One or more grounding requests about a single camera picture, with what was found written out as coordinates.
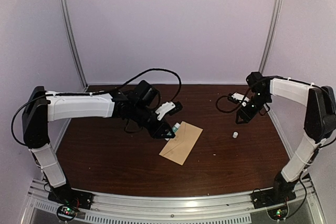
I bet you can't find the green white glue stick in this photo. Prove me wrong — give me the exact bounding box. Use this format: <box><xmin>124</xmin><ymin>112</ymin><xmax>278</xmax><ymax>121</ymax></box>
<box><xmin>165</xmin><ymin>122</ymin><xmax>181</xmax><ymax>141</ymax></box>

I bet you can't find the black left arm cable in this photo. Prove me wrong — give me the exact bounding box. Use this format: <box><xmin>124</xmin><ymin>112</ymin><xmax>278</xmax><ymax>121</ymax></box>
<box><xmin>83</xmin><ymin>68</ymin><xmax>183</xmax><ymax>104</ymax></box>

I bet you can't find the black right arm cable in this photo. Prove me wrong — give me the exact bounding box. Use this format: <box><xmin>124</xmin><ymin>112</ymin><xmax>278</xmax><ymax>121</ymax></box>
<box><xmin>215</xmin><ymin>95</ymin><xmax>241</xmax><ymax>114</ymax></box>

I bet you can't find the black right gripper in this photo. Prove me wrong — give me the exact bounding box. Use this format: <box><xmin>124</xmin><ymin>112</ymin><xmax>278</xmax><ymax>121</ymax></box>
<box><xmin>236</xmin><ymin>92</ymin><xmax>271</xmax><ymax>124</ymax></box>

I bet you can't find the left aluminium corner post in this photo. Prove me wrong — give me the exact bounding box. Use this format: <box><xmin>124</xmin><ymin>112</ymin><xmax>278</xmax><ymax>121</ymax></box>
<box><xmin>59</xmin><ymin>0</ymin><xmax>88</xmax><ymax>89</ymax></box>

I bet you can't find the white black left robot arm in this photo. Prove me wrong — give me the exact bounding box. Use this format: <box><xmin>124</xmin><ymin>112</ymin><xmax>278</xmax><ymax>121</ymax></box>
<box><xmin>18</xmin><ymin>80</ymin><xmax>182</xmax><ymax>205</ymax></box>

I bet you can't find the aluminium corner post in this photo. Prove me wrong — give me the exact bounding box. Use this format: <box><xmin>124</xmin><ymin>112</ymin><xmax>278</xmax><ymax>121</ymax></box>
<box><xmin>259</xmin><ymin>0</ymin><xmax>283</xmax><ymax>73</ymax></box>
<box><xmin>59</xmin><ymin>0</ymin><xmax>88</xmax><ymax>89</ymax></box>

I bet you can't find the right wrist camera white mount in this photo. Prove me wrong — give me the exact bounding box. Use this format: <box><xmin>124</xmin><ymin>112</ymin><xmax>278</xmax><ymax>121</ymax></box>
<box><xmin>227</xmin><ymin>92</ymin><xmax>250</xmax><ymax>106</ymax></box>

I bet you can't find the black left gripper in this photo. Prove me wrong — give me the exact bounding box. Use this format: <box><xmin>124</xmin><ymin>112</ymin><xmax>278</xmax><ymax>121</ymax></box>
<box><xmin>131</xmin><ymin>104</ymin><xmax>175</xmax><ymax>139</ymax></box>

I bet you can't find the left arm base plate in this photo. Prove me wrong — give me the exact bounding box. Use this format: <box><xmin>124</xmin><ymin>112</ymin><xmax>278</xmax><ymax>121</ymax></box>
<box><xmin>48</xmin><ymin>189</ymin><xmax>93</xmax><ymax>223</ymax></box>

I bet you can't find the right aluminium corner post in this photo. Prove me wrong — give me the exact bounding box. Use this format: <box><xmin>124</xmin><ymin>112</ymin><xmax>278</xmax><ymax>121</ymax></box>
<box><xmin>259</xmin><ymin>0</ymin><xmax>283</xmax><ymax>73</ymax></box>

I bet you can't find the tan paper envelope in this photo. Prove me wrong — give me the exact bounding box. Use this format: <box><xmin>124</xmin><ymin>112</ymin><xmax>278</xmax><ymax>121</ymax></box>
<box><xmin>159</xmin><ymin>121</ymin><xmax>203</xmax><ymax>165</ymax></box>

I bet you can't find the aluminium front frame rail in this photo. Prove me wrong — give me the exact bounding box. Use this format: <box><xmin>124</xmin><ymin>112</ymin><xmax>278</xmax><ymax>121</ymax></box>
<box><xmin>26</xmin><ymin>176</ymin><xmax>323</xmax><ymax>224</ymax></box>

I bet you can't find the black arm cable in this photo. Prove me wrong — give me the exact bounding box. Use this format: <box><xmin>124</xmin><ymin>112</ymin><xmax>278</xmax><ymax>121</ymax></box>
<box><xmin>83</xmin><ymin>68</ymin><xmax>183</xmax><ymax>104</ymax></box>
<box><xmin>215</xmin><ymin>95</ymin><xmax>241</xmax><ymax>114</ymax></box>

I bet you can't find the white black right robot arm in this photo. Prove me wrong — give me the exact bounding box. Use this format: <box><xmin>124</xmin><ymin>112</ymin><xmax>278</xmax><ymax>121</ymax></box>
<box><xmin>230</xmin><ymin>72</ymin><xmax>335</xmax><ymax>204</ymax></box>

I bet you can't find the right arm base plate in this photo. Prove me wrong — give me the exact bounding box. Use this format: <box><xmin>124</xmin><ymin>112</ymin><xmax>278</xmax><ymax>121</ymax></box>
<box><xmin>250</xmin><ymin>188</ymin><xmax>296</xmax><ymax>222</ymax></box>

